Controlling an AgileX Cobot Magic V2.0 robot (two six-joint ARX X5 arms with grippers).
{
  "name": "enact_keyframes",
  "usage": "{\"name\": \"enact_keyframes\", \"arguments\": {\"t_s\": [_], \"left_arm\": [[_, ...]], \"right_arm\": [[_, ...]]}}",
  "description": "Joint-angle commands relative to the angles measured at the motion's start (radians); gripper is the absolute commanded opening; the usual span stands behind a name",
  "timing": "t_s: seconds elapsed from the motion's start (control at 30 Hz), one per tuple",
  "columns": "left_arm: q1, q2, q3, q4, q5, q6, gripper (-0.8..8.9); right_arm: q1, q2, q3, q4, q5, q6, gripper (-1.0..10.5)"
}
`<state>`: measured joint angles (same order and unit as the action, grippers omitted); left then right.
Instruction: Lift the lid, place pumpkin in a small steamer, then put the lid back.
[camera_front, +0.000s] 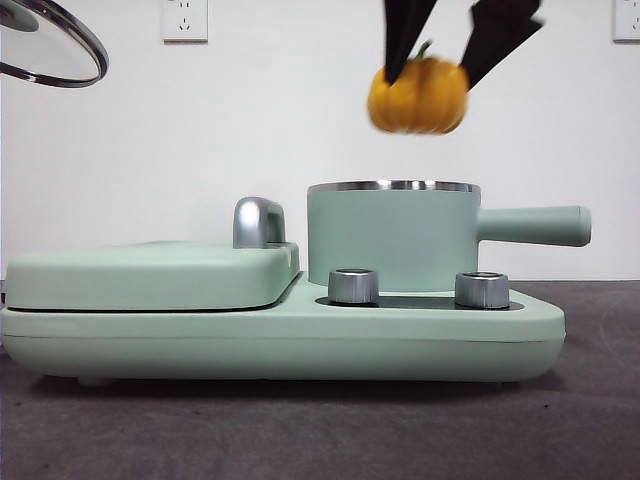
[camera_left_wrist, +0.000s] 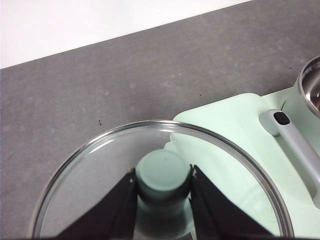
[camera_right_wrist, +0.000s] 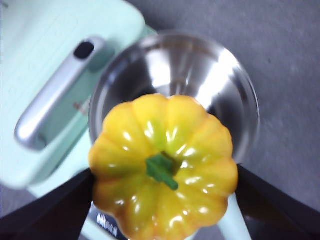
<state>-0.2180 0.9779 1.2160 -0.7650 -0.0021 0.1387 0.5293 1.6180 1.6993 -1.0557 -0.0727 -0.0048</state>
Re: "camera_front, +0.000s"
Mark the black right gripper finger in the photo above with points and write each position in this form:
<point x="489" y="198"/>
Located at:
<point x="495" y="40"/>
<point x="402" y="30"/>

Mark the yellow toy pumpkin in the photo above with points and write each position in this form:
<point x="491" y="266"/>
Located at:
<point x="417" y="100"/>

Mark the glass pot lid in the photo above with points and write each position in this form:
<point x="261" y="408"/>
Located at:
<point x="50" y="50"/>

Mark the silver control knob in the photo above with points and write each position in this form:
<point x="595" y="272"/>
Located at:
<point x="352" y="287"/>
<point x="481" y="290"/>

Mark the mint green breakfast machine base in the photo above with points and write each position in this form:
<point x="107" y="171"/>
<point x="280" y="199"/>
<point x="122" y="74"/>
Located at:
<point x="300" y="345"/>

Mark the white wall socket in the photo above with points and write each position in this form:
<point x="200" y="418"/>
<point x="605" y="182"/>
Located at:
<point x="184" y="22"/>
<point x="627" y="20"/>

